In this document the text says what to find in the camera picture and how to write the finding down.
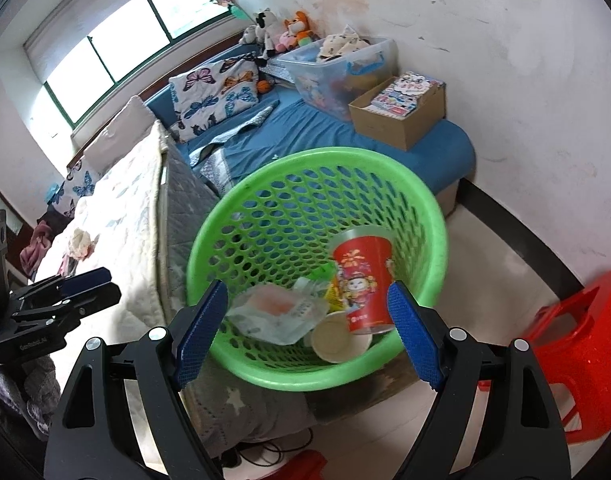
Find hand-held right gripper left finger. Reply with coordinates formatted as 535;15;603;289
44;280;229;480

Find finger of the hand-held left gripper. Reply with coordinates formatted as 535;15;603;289
8;267;112;306
0;283;122;361

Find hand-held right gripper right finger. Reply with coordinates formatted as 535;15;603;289
387;281;572;480

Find pink and clear plastic wrapper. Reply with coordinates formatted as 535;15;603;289
225;280;331;346

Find red printed paper cup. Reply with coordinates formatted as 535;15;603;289
328;226;397;336

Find white paper cup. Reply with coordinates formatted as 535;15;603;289
310;310;373;365

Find green plastic basket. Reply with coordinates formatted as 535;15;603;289
185;146;449;391

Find pink cloth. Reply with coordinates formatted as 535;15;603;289
19;220;53;281

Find small butterfly print pillow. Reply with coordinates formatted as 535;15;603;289
45;157;103;216

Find grey fleece cloth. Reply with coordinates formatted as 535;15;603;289
0;355;61;436

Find beige pillow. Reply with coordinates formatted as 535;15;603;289
82;95;158;168

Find red plastic stool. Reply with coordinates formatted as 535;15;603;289
478;265;611;443
265;450;331;480

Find grey patterned cloth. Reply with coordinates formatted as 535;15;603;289
188;100;281;196

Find cardboard box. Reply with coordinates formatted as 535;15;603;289
348;72;447;152

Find large butterfly print pillow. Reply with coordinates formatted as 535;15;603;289
168;55;261;143

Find green framed window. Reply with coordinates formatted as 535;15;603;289
22;0;266;128

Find blue mattress sheet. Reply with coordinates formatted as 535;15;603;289
145;42;476;196

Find colourful booklets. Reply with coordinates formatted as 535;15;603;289
370;71;446;121

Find clear plastic storage box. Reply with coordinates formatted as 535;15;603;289
276;36;400;122

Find cream patterned cloth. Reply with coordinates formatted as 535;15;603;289
318;25;373;63

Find black and white plush cow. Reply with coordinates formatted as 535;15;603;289
238;8;281;58

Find green hanging decoration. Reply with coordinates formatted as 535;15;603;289
208;0;251;18

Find orange plush toy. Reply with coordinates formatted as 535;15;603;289
284;11;319;43

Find black cable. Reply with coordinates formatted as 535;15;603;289
222;427;316;467

